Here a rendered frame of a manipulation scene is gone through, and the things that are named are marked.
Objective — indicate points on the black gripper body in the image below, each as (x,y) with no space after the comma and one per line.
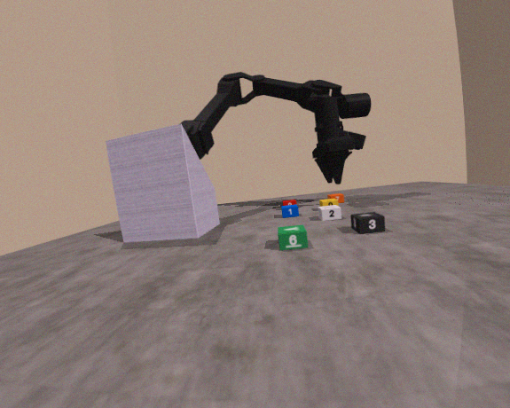
(329,140)

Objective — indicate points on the orange block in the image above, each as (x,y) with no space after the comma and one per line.
(337,196)

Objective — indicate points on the blue block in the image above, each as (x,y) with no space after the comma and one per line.
(290,211)

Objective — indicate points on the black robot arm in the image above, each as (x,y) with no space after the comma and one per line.
(311,95)

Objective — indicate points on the green block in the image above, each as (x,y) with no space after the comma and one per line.
(292,237)

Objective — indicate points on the yellow block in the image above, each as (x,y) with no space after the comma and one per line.
(328,202)

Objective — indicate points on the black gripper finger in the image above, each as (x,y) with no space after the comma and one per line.
(335,163)
(325,170)

